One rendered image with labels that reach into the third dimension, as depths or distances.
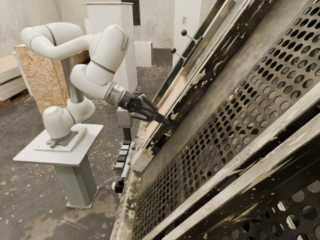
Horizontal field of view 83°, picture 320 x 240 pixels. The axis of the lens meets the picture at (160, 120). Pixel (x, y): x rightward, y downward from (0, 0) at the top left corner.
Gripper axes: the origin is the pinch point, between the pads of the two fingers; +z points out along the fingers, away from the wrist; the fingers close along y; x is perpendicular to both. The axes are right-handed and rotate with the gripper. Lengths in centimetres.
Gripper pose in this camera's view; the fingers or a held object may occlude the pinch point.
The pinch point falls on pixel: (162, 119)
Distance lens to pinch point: 80.9
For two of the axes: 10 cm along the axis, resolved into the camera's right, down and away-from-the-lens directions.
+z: 8.6, 4.6, 2.2
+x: 0.6, -5.2, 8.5
